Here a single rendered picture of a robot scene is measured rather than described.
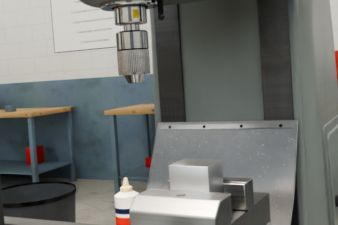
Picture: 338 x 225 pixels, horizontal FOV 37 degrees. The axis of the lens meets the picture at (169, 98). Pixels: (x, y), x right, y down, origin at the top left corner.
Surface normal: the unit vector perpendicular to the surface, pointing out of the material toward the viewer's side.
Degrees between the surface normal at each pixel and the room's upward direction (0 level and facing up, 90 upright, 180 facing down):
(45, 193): 86
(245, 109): 90
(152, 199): 40
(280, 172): 62
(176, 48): 90
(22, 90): 90
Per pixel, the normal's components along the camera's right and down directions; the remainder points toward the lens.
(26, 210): 0.11, 0.11
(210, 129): -0.42, -0.38
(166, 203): -0.35, -0.71
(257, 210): 0.88, -0.04
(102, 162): -0.43, 0.07
